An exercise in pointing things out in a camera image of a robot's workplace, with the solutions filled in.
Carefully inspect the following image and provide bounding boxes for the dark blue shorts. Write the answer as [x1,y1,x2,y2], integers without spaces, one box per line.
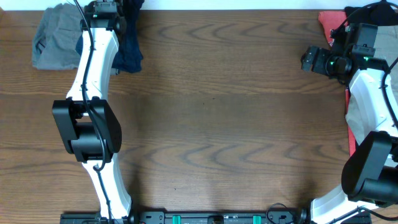
[80,0,144,73]

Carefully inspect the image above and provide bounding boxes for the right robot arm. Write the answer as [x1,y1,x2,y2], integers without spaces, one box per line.
[297,23,397,223]

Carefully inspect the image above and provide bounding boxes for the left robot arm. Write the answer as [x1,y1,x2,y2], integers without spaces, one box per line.
[52,1,136,223]

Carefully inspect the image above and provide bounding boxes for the red printed t-shirt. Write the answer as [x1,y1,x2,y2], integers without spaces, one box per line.
[318,11,356,156]

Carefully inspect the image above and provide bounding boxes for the beige khaki shorts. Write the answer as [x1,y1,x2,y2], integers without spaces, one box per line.
[346,26,397,144]

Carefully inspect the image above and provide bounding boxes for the folded grey shorts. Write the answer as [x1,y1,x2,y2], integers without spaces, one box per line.
[31,3,121,76]

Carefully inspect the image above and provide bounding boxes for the black garment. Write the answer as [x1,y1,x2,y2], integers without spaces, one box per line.
[343,1,397,26]

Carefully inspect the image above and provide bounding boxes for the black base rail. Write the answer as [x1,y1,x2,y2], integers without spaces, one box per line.
[60,211,373,224]

